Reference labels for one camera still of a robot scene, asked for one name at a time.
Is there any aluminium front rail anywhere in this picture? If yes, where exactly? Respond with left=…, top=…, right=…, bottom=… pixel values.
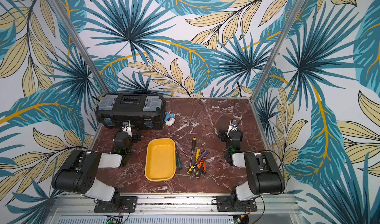
left=44, top=193, right=306, bottom=224

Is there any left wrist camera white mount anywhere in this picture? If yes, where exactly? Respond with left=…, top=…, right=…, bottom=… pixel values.
left=122, top=121, right=132, bottom=136

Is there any yellow plastic tray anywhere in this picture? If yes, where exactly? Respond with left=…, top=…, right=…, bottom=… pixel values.
left=145, top=138, right=176, bottom=182

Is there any orange black handle screwdriver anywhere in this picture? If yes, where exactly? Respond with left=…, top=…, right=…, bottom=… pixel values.
left=196, top=162, right=203, bottom=179

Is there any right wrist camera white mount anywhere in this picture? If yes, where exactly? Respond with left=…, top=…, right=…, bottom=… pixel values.
left=227, top=120, right=237, bottom=135

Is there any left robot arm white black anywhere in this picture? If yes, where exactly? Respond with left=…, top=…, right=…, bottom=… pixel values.
left=51, top=132, right=141, bottom=205

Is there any black plastic toolbox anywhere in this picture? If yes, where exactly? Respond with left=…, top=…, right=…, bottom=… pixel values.
left=95, top=93, right=166, bottom=130

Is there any white blue plug adapter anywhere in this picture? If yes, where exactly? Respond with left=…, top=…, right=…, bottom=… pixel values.
left=164, top=112, right=175, bottom=126

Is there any yellow black handle screwdriver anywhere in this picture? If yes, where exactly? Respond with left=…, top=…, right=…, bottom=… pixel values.
left=187, top=149, right=200, bottom=174

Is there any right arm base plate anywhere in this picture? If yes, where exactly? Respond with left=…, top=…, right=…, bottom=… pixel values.
left=214, top=195, right=257, bottom=213

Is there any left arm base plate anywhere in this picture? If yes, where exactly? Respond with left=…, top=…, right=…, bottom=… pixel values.
left=94, top=196, right=138, bottom=213

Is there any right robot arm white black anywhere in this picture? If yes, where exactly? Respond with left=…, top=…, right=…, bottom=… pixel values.
left=218, top=130, right=285, bottom=203

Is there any green black handle screwdriver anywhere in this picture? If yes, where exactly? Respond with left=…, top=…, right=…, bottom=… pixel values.
left=176, top=152, right=183, bottom=170

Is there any long yellow black screwdriver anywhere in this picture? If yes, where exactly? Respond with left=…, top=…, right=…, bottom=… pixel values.
left=189, top=137, right=197, bottom=168

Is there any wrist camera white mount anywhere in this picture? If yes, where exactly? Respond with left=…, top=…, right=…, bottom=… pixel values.
left=122, top=121, right=132, bottom=136
left=227, top=120, right=237, bottom=135

